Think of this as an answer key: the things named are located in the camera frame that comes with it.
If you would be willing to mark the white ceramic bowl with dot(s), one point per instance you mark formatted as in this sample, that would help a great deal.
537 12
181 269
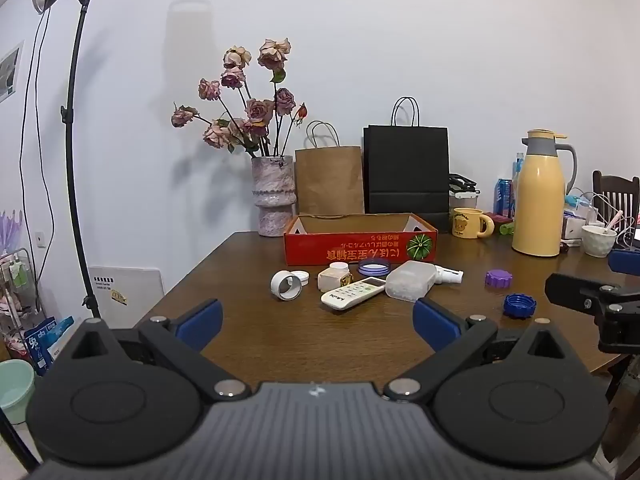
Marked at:
597 242

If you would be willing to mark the blue drink can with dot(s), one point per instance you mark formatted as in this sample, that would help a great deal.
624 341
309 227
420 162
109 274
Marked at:
502 197

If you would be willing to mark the white plastic tub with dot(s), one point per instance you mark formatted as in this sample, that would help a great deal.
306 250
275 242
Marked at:
462 201

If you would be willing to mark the dried pink roses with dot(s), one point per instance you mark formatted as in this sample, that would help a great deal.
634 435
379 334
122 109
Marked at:
258 110

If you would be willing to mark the translucent plastic container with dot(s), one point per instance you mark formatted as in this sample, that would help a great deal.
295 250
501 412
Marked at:
407 282

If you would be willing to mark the wooden chair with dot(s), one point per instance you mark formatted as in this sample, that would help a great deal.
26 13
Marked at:
612 195

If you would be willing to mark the purple plastic hangers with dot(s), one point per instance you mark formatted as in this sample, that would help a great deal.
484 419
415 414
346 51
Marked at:
10 230

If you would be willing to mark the framed wall picture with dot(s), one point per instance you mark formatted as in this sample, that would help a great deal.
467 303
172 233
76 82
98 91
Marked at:
10 72

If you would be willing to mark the white remote control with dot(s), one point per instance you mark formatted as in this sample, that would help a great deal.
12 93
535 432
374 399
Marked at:
350 292

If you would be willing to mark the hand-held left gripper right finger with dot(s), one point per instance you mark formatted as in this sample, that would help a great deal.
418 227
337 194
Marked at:
435 322

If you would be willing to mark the maroon small box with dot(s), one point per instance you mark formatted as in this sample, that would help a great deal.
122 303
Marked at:
500 217

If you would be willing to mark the blue printed packets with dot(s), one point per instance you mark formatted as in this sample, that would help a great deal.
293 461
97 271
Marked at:
40 345

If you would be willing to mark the black light stand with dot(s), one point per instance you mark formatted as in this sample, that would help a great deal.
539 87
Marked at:
65 112

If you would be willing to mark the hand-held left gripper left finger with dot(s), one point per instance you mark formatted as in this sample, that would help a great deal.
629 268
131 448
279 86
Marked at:
200 322

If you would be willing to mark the white wall socket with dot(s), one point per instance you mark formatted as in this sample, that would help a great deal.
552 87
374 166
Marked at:
41 240

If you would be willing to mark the blue ribbed cap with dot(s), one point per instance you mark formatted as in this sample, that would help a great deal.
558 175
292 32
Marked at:
519 311

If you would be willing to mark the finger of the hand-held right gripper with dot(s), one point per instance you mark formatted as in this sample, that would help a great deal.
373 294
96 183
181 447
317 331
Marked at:
620 305
625 262

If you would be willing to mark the red cardboard box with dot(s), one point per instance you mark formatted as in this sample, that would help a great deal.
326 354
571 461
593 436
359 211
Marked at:
350 252

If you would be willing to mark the green plastic bucket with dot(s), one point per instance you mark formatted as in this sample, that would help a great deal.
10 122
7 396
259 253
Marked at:
15 390

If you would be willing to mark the pink marbled ceramic vase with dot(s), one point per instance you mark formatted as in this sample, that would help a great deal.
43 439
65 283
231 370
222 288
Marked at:
272 195

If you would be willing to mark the small beige bottle white cap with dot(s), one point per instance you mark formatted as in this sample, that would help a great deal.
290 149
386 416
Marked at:
331 277

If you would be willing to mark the brown paper bag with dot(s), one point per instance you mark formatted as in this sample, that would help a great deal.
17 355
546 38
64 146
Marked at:
327 180

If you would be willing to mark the white small box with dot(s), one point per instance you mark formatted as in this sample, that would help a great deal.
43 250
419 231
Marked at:
572 230

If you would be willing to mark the white ribbed lid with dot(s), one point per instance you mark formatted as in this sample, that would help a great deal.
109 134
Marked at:
301 276

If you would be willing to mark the purple rimmed round lid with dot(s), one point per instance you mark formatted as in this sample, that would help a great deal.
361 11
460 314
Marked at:
374 267

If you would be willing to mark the yellow thermos jug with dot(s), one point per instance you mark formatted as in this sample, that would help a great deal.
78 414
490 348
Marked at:
537 200

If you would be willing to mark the white tape roll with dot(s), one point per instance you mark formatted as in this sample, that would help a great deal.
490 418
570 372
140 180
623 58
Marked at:
274 282

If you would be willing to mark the black paper bag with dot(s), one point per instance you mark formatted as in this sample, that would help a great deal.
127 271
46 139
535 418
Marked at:
405 170

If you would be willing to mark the green small tube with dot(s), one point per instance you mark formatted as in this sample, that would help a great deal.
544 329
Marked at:
506 229

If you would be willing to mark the pink spoon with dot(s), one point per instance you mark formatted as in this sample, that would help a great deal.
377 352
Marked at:
614 220

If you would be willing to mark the white flat panel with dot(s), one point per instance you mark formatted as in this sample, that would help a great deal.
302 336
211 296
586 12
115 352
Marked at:
130 290

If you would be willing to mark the purple ribbed cap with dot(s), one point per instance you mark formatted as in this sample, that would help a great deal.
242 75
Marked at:
499 280

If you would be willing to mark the yellow bear mug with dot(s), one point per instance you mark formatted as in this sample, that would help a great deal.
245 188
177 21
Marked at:
465 223

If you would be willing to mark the clear glass bottle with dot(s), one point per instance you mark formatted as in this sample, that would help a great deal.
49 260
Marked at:
516 170

